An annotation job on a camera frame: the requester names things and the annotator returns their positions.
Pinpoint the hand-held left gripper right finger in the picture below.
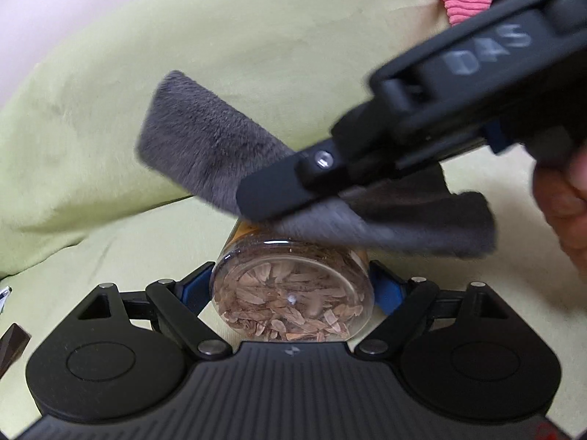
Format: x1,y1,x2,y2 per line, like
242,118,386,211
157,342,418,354
355,260,512,361

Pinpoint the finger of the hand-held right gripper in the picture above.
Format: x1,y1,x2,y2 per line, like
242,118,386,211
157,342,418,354
235,100,442,222

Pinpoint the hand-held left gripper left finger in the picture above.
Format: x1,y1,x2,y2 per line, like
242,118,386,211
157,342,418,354
76,261,233,361

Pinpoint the clear jar of wood chips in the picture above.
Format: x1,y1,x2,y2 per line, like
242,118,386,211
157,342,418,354
209,220,377,344

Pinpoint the grey fleece cloth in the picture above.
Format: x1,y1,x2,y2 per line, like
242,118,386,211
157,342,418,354
136,70,499,259

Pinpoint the person's right hand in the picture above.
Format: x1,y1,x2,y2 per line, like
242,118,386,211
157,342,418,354
532,147,587,281

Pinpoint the green covered sofa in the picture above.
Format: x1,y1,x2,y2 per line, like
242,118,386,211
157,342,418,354
0,0,587,379

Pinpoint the black smartphone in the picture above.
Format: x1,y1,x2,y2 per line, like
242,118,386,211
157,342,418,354
0,323,32,377

